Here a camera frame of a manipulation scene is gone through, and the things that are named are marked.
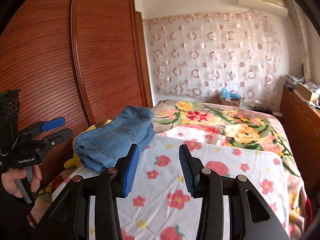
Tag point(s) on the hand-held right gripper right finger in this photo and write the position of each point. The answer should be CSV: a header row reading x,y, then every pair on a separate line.
x,y
186,172

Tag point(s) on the white wall air conditioner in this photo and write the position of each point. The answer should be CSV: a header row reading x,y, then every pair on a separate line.
x,y
262,6

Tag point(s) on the circle patterned sheer curtain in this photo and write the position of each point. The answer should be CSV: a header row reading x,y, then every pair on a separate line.
x,y
212,55

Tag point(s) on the white strawberry print sheet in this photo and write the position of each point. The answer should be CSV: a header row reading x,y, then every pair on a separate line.
x,y
162,187

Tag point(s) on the pile of papers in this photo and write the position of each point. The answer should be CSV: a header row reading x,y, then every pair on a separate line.
x,y
295,80

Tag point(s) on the pink floral blanket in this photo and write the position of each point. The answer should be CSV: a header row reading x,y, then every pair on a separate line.
x,y
237,120

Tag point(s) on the open cardboard box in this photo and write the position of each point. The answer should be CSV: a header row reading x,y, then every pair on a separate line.
x,y
303,91

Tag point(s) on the red fleece cloth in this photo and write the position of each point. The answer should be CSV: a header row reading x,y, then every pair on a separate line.
x,y
308,207

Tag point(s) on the blue denim pants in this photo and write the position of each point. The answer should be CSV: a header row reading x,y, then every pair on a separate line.
x,y
117,135

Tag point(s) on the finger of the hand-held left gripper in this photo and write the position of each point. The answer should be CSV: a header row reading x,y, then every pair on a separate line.
x,y
52,123
60,136

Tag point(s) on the person's left forearm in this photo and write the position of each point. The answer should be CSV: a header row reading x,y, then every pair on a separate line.
x,y
12,217

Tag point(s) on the brown wooden wardrobe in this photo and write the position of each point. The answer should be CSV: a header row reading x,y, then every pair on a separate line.
x,y
100,55

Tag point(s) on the person's left hand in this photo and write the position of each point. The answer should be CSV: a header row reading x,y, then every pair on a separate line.
x,y
36,180

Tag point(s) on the bundled floral window curtain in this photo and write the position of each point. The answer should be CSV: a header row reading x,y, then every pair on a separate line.
x,y
303,42

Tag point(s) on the small box with blue cloth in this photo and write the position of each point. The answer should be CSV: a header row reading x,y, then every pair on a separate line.
x,y
230,100

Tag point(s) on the low wooden cabinet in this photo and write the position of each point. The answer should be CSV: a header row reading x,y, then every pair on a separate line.
x,y
297,120

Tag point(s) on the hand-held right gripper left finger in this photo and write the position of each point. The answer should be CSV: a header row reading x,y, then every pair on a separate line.
x,y
131,170

